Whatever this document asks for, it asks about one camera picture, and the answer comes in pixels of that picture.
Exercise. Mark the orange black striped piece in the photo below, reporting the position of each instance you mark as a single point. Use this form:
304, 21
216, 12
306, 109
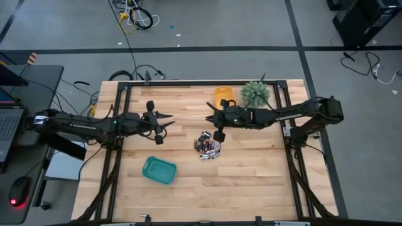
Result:
32, 58

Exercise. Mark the black metal table frame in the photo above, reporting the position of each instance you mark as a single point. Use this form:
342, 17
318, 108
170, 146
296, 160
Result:
201, 83

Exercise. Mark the black flat device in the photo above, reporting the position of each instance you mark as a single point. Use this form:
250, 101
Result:
11, 77

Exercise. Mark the yellow plastic basket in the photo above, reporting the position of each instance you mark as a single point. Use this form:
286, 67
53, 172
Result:
223, 93

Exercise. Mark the black computer tower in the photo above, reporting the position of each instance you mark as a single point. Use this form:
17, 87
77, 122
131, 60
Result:
364, 22

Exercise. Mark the black frame clamp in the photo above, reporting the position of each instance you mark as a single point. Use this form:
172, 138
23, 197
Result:
258, 220
263, 77
147, 78

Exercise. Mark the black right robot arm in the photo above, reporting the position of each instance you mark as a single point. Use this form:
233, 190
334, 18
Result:
282, 116

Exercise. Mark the black caster wheel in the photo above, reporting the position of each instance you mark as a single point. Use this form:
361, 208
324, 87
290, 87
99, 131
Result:
45, 205

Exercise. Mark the grey laptop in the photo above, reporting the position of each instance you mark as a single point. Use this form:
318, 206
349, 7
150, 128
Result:
7, 132

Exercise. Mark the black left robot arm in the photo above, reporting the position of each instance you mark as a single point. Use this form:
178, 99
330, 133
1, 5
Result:
78, 127

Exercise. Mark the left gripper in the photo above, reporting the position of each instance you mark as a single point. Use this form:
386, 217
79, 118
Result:
138, 123

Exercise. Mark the teal plastic basket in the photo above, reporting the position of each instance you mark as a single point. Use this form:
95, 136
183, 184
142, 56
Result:
158, 171

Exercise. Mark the black computer mouse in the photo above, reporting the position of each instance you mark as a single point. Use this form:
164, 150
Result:
19, 190

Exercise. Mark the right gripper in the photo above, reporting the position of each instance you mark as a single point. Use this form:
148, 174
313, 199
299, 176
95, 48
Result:
234, 117

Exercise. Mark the grey side desk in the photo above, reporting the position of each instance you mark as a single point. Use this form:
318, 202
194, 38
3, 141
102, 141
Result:
41, 88

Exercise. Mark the white flat panel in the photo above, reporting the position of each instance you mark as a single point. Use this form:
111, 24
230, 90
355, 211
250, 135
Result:
63, 169

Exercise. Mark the black flat board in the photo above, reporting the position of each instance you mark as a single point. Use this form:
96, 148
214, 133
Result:
69, 149

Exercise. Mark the potted artificial green plant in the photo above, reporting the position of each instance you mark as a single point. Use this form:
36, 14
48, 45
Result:
255, 93

